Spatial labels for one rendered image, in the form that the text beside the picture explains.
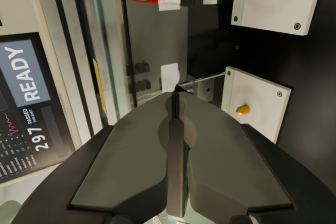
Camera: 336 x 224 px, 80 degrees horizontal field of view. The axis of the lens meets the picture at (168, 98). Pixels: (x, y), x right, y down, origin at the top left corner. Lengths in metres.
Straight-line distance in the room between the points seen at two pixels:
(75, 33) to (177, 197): 0.28
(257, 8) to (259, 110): 0.19
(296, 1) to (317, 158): 0.26
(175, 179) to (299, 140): 0.31
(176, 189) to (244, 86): 0.33
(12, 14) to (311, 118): 0.49
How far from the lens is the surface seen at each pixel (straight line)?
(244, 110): 0.46
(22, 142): 0.46
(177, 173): 0.16
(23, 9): 0.38
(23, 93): 0.41
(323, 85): 0.39
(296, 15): 0.38
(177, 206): 0.19
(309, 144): 0.44
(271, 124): 0.45
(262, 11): 0.42
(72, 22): 0.35
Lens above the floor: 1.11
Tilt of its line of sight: 25 degrees down
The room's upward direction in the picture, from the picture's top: 106 degrees counter-clockwise
